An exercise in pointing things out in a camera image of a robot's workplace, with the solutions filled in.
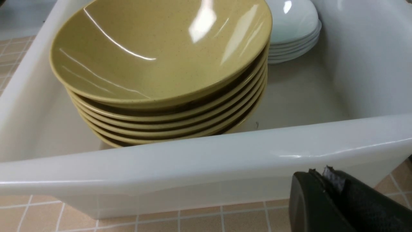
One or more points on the top stacked white dish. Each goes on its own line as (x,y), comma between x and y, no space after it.
(310,37)

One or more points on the top stacked yellow bowl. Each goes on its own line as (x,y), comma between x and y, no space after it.
(190,109)

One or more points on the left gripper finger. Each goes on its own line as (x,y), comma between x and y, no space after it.
(334,201)

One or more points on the large white plastic tub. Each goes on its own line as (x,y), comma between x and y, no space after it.
(345,104)

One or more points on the lower stacked white dish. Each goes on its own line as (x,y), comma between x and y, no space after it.
(282,55)

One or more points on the white small sauce dish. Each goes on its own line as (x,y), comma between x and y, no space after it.
(292,20)

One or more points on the stacked white dish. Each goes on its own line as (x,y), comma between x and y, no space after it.
(282,55)
(310,37)

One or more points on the yellow noodle bowl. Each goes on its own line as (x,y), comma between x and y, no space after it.
(150,54)

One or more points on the stacked yellow bowl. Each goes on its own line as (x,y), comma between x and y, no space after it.
(180,124)
(190,109)
(180,139)
(156,135)

